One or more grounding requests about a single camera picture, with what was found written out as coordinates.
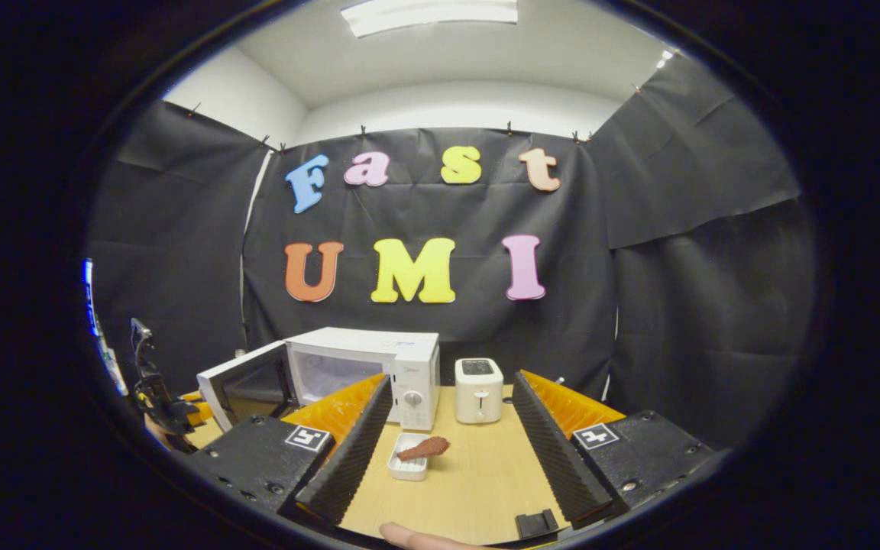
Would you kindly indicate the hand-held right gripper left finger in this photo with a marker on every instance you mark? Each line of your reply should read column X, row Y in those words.
column 348, row 458

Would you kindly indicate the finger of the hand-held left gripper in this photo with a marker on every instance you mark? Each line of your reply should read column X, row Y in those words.
column 199, row 411

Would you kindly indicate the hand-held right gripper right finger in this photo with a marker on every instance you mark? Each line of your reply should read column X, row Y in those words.
column 554, row 451

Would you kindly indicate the brown piece of meat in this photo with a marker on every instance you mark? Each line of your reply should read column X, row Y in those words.
column 425, row 448

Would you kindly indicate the white microwave oven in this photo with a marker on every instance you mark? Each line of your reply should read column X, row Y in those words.
column 409, row 359

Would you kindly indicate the small white tray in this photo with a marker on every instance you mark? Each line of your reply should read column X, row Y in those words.
column 407, row 467

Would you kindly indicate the white toaster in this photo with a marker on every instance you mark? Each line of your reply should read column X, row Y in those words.
column 478, row 397

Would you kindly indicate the black backdrop cloth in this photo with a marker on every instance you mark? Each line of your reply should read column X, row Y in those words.
column 677, row 252

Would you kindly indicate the small ceiling light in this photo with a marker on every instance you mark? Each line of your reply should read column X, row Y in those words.
column 665, row 59

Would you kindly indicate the long ceiling light panel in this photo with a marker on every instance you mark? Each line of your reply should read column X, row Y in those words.
column 428, row 15

